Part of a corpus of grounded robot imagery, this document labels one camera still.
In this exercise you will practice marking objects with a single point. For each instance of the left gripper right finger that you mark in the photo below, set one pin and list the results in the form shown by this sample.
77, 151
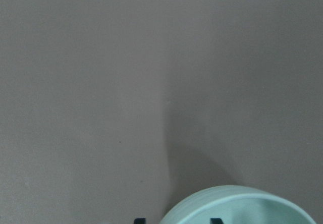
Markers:
216, 221

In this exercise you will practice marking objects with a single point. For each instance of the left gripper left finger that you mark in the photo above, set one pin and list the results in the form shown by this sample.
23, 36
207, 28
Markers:
140, 221

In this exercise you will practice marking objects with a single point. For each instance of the green bowl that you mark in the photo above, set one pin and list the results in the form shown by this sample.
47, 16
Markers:
236, 204

